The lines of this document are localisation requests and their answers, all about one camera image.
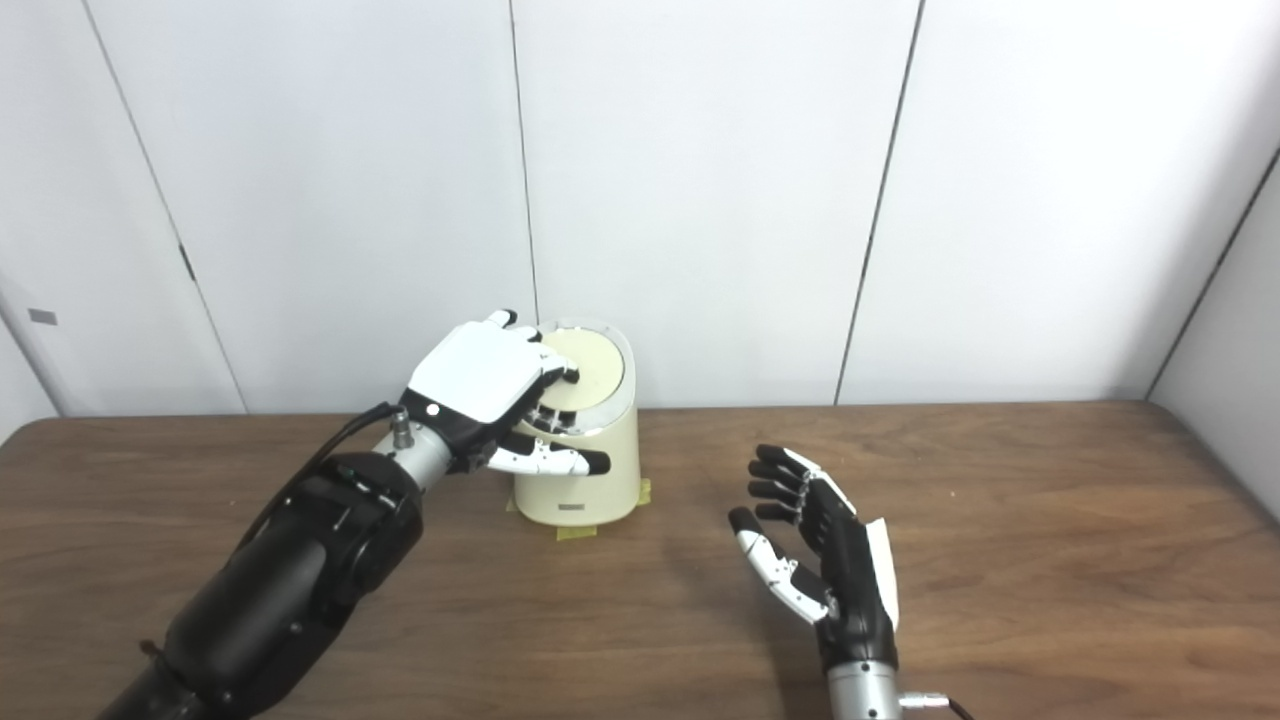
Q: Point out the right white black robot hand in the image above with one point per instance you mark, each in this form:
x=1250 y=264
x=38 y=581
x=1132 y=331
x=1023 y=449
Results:
x=850 y=580

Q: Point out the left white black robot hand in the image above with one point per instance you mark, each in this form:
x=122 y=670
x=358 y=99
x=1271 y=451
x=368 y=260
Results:
x=480 y=375

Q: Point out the cream round bin lid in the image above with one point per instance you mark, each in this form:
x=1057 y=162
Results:
x=598 y=365

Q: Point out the cream-colored round bin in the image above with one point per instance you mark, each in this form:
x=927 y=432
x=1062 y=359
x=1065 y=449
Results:
x=600 y=495

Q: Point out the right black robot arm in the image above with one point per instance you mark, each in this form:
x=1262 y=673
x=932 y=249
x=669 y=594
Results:
x=862 y=695

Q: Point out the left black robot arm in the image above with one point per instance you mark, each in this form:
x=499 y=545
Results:
x=290 y=580

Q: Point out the small grey wall tag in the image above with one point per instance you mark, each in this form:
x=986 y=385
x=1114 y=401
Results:
x=42 y=317

